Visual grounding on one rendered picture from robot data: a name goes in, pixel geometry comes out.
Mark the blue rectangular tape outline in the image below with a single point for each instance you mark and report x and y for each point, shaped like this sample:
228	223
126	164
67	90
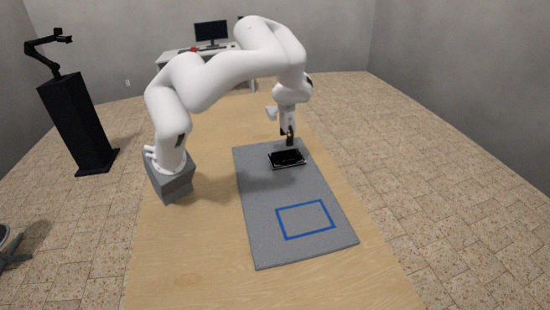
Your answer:
308	233

